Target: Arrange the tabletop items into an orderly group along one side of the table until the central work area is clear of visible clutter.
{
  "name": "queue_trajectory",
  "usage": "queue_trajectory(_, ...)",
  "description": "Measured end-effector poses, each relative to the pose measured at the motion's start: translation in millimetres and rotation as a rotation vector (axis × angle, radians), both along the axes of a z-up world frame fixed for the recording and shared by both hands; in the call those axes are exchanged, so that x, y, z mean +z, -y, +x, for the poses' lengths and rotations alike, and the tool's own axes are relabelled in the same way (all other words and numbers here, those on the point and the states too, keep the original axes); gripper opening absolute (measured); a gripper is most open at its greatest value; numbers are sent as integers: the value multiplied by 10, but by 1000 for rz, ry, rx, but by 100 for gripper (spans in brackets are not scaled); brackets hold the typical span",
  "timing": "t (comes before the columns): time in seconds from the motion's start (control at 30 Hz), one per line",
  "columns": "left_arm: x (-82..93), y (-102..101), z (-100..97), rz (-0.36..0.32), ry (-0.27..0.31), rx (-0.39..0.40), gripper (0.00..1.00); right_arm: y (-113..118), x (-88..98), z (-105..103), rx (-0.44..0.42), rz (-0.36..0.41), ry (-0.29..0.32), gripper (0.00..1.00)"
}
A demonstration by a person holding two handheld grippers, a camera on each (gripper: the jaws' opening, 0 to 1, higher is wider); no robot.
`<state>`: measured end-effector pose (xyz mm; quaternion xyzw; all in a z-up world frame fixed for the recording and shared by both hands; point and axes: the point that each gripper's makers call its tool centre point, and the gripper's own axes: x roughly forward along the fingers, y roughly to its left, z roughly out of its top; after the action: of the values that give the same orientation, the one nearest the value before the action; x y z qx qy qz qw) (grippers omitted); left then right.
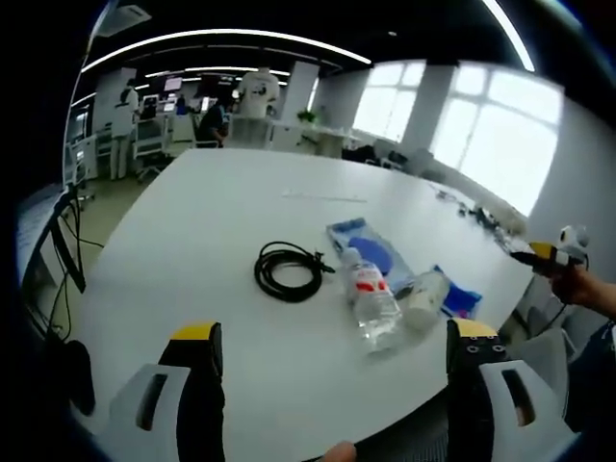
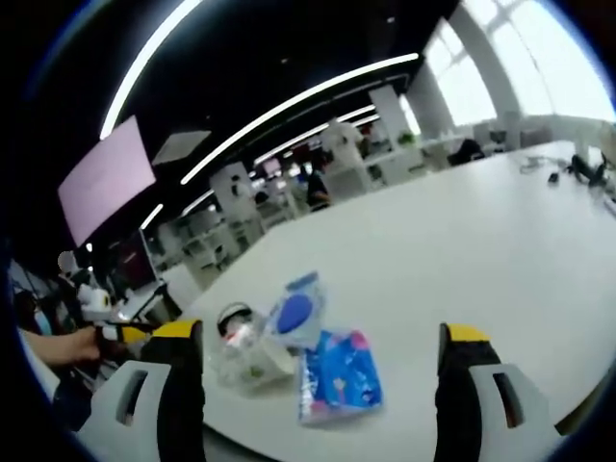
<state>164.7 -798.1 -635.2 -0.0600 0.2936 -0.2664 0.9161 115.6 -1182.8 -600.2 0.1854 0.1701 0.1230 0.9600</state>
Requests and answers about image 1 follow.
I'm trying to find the person's left hand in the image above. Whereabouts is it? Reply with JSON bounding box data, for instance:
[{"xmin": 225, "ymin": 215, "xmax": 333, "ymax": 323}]
[{"xmin": 321, "ymin": 441, "xmax": 358, "ymax": 462}]

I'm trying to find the long ceiling light strip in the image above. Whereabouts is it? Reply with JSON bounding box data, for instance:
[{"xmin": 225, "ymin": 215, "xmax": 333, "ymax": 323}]
[{"xmin": 80, "ymin": 28, "xmax": 374, "ymax": 74}]

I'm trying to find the black chair back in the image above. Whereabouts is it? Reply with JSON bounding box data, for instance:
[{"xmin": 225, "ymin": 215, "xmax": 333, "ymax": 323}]
[{"xmin": 60, "ymin": 338, "xmax": 96, "ymax": 418}]

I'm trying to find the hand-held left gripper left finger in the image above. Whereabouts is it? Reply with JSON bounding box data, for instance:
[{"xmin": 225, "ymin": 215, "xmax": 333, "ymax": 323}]
[{"xmin": 109, "ymin": 321, "xmax": 227, "ymax": 462}]

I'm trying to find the white table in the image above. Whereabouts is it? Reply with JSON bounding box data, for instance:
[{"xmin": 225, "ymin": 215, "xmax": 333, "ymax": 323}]
[{"xmin": 79, "ymin": 147, "xmax": 536, "ymax": 462}]

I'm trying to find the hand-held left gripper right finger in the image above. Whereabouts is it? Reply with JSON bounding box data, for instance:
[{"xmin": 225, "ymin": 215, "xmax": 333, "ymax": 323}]
[{"xmin": 445, "ymin": 318, "xmax": 578, "ymax": 462}]

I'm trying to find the black monitor stand with cables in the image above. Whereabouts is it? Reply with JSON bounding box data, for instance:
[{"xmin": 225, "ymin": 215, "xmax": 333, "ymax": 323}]
[{"xmin": 20, "ymin": 184, "xmax": 105, "ymax": 341}]

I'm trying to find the person's right hand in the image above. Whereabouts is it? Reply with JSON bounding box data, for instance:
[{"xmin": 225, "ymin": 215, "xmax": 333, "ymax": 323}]
[{"xmin": 548, "ymin": 266, "xmax": 616, "ymax": 320}]

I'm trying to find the white equipment cart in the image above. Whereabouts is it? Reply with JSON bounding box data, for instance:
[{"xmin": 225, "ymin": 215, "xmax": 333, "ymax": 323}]
[{"xmin": 133, "ymin": 115, "xmax": 175, "ymax": 184}]

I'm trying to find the black cable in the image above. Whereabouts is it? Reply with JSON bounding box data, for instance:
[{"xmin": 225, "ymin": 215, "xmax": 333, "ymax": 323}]
[{"xmin": 253, "ymin": 241, "xmax": 336, "ymax": 304}]

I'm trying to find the large blue white packet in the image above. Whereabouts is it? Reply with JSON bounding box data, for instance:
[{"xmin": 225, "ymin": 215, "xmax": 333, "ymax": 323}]
[{"xmin": 325, "ymin": 218, "xmax": 418, "ymax": 295}]

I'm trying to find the pile of small desk items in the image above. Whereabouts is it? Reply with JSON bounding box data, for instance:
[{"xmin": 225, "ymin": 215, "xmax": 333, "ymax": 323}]
[{"xmin": 454, "ymin": 192, "xmax": 529, "ymax": 244}]

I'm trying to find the grey office chair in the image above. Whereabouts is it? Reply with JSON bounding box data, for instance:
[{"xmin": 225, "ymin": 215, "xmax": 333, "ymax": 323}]
[{"xmin": 508, "ymin": 307, "xmax": 581, "ymax": 420}]

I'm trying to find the person's dark blue clothing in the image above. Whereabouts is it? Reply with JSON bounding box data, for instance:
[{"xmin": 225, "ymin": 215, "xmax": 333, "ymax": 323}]
[{"xmin": 565, "ymin": 318, "xmax": 616, "ymax": 434}]

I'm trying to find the small blue packet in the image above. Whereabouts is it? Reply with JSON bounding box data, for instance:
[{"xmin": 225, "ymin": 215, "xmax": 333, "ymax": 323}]
[{"xmin": 430, "ymin": 264, "xmax": 484, "ymax": 320}]

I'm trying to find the clear water bottle red label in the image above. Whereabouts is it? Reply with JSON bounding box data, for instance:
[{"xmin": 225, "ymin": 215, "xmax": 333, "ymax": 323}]
[{"xmin": 340, "ymin": 247, "xmax": 404, "ymax": 358}]

